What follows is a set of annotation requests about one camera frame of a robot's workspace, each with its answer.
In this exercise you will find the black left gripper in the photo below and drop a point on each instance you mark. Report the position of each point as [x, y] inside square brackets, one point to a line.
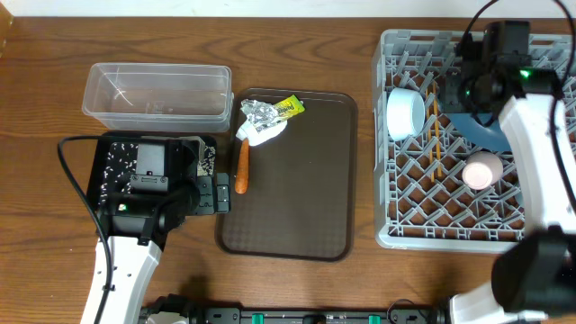
[207, 204]

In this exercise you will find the orange carrot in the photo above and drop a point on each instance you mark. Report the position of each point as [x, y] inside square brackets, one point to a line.
[242, 176]

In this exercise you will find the aluminium foil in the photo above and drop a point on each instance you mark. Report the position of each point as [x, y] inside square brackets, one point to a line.
[261, 115]

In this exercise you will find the yellow snack wrapper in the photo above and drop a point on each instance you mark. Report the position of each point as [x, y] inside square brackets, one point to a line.
[289, 107]

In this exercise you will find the white rice grains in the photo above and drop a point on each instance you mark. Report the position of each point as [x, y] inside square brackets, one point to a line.
[121, 162]

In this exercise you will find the small light blue bowl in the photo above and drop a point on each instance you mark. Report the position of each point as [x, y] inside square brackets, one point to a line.
[405, 114]

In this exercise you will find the large blue bowl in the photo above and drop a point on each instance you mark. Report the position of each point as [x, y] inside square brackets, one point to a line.
[491, 138]

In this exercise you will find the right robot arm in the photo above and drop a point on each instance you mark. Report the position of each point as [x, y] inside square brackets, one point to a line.
[535, 279]

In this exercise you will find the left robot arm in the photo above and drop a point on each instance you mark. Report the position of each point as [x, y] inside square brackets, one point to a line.
[132, 232]

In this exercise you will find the black waste tray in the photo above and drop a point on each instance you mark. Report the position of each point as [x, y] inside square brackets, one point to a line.
[182, 153]

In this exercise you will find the grey dishwasher rack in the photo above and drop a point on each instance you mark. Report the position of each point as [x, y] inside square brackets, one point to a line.
[415, 208]

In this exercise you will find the brown plastic tray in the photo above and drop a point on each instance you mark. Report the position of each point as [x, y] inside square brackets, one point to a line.
[300, 200]

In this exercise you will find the clear plastic bin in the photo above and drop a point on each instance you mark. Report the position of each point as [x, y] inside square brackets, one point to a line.
[159, 97]

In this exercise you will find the pink cup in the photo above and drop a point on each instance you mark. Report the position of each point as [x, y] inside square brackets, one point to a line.
[482, 169]

